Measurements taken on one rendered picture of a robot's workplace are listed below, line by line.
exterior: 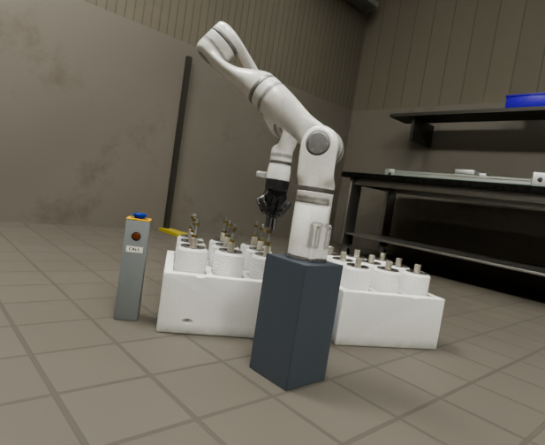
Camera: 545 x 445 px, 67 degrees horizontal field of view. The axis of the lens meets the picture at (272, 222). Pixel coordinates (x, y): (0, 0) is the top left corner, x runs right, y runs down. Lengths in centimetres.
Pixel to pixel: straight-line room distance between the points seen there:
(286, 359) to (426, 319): 67
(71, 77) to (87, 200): 89
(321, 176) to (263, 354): 46
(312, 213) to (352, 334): 55
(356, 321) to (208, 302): 48
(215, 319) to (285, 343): 34
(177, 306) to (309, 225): 50
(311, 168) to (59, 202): 260
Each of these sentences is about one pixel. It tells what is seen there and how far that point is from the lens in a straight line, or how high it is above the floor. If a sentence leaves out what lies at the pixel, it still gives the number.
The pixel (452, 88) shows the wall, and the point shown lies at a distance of 471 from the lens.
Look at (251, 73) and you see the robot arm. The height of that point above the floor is 75.
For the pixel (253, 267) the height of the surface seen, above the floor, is 21.
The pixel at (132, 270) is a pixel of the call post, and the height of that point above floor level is 16.
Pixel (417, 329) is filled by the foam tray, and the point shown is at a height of 7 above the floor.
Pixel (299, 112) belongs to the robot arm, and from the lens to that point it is 109.
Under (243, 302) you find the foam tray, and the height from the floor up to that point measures 11.
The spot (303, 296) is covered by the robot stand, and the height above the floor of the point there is 23.
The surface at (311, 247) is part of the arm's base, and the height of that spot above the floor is 34.
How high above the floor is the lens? 45
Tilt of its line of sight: 4 degrees down
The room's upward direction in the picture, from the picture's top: 9 degrees clockwise
